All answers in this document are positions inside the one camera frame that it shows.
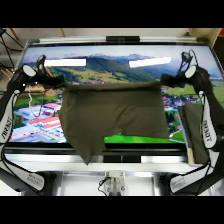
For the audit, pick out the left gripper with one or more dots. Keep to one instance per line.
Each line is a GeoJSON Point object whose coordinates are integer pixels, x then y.
{"type": "Point", "coordinates": [56, 82]}

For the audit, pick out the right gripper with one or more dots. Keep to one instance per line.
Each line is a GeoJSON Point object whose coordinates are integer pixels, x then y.
{"type": "Point", "coordinates": [170, 80]}

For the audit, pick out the olive brown shirt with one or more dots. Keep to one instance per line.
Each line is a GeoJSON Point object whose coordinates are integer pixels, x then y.
{"type": "Point", "coordinates": [113, 110]}
{"type": "Point", "coordinates": [196, 133]}

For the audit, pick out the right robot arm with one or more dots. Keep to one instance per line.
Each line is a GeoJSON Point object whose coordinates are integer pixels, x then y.
{"type": "Point", "coordinates": [208, 126]}

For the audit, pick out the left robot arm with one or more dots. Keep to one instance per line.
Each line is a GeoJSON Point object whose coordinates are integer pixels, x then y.
{"type": "Point", "coordinates": [7, 123]}

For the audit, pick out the black tripod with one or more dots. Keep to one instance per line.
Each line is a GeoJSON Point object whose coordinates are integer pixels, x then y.
{"type": "Point", "coordinates": [4, 40]}

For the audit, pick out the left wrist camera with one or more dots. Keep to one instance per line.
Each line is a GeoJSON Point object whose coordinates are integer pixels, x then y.
{"type": "Point", "coordinates": [41, 63]}

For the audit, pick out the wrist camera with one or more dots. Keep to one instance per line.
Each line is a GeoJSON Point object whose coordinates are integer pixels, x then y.
{"type": "Point", "coordinates": [41, 63]}
{"type": "Point", "coordinates": [185, 60]}

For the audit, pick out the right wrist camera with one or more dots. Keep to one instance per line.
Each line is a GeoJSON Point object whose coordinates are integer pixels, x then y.
{"type": "Point", "coordinates": [185, 60]}

